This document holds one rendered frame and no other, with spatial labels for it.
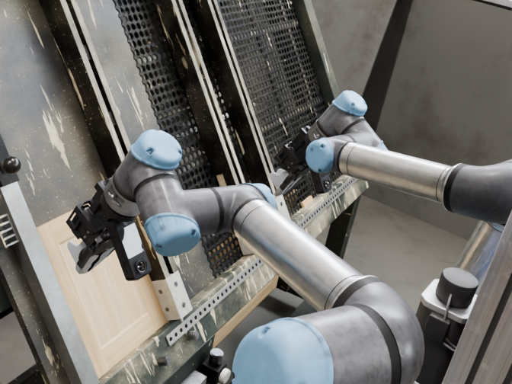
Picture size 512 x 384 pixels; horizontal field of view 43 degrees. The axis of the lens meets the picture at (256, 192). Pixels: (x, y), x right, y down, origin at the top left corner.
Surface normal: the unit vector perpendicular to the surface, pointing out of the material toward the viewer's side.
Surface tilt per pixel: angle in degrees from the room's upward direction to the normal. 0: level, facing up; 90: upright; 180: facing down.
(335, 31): 75
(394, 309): 10
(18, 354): 0
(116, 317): 57
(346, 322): 1
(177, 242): 116
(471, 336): 90
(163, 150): 28
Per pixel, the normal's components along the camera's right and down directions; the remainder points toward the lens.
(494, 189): -0.22, -0.12
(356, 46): -0.48, 0.05
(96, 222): 0.54, -0.60
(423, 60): -0.55, 0.28
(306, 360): 0.38, -0.51
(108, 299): 0.82, -0.18
